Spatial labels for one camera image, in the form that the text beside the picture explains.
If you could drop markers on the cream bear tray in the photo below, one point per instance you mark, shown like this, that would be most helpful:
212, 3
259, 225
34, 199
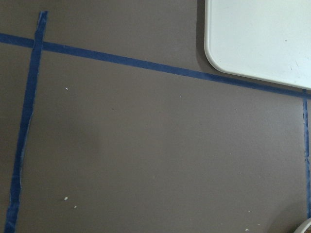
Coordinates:
267, 40

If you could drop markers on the white round plate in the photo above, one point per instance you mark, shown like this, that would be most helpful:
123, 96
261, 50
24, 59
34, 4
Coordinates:
305, 227

